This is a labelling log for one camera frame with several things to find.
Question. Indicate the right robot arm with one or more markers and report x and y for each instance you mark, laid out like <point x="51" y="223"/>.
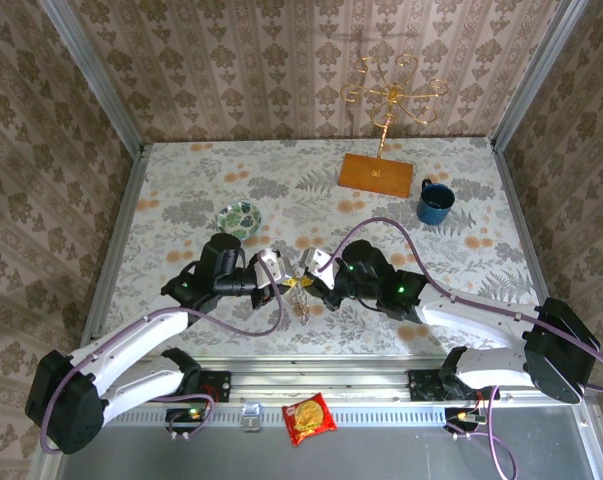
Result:
<point x="471" y="325"/>

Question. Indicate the aluminium side rail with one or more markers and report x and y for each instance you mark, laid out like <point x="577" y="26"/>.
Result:
<point x="121" y="225"/>
<point x="526" y="225"/>

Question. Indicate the red snack packet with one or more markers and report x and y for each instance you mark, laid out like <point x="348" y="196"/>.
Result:
<point x="308" y="420"/>

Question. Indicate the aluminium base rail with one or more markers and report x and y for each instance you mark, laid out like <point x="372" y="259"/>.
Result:
<point x="321" y="375"/>

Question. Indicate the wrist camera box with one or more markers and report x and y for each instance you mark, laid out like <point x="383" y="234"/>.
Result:
<point x="273" y="265"/>
<point x="317" y="260"/>

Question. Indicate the leaf pattern ceramic bowl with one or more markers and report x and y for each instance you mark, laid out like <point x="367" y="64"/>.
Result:
<point x="239" y="220"/>

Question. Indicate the small silver metal clip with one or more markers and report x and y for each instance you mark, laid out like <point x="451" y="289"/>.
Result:
<point x="251" y="417"/>

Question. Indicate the aluminium frame post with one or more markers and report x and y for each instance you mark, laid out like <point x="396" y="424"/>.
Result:
<point x="94" y="75"/>
<point x="537" y="75"/>

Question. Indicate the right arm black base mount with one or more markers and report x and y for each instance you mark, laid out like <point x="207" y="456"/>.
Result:
<point x="423" y="387"/>

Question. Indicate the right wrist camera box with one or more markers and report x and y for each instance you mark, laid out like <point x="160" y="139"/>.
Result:
<point x="317" y="260"/>

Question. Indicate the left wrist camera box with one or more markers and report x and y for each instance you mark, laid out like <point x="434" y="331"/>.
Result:
<point x="273" y="265"/>

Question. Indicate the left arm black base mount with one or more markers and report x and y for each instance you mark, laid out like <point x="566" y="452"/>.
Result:
<point x="218" y="385"/>

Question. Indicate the floral patterned tablecloth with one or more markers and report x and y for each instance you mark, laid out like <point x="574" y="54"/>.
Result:
<point x="281" y="165"/>

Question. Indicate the dark blue mug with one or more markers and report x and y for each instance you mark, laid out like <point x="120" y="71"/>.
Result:
<point x="435" y="200"/>

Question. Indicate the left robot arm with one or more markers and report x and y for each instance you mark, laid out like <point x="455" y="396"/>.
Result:
<point x="146" y="340"/>

